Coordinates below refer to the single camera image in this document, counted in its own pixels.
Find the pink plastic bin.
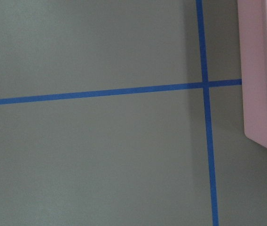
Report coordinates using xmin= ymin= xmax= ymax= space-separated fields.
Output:
xmin=237 ymin=0 xmax=267 ymax=148

